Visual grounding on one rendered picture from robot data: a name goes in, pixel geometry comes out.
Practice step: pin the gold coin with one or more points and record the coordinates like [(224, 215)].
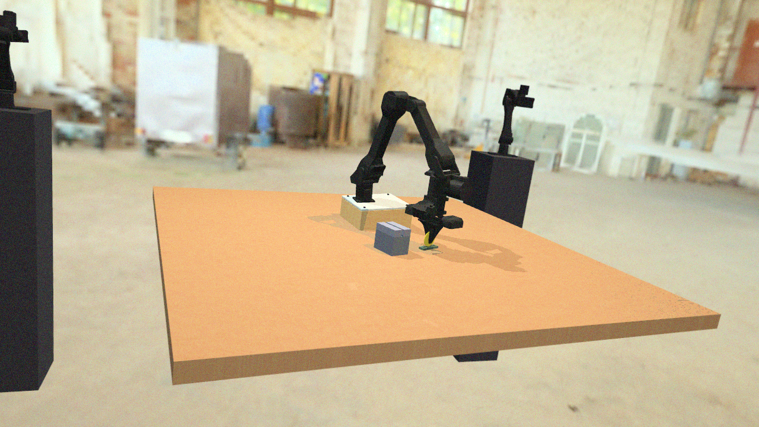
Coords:
[(426, 239)]

